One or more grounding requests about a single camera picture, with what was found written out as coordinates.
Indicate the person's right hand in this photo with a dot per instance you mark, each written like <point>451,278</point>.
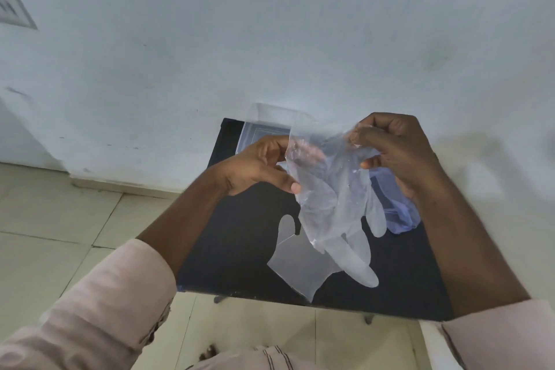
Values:
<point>403,148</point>

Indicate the person's left hand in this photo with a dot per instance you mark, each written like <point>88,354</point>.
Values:
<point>249,168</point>

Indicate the person's right thumb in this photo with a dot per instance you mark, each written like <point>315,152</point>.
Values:
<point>372,162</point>

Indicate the person's left thumb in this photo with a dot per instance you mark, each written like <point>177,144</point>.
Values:
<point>287,181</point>

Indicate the clear plastic glove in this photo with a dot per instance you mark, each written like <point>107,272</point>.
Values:
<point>295,263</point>
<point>338,209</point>

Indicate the person's right forearm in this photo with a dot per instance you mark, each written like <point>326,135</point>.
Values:
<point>472,261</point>

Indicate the person's left forearm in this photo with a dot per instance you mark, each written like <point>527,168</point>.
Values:
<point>130,278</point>

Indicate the blue plastic glove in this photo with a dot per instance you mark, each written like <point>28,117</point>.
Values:
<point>401,209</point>

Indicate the clear plastic packet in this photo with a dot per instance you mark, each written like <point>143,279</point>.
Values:
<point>266,122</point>

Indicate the metal table leg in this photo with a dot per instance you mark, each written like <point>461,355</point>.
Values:
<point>219,298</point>
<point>369,319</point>

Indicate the pink striped garment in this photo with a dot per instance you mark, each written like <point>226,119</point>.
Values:
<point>256,359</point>

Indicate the person's foot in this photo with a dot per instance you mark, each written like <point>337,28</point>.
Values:
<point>209,352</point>

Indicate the white wall vent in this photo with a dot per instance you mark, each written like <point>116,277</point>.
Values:
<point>13,10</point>

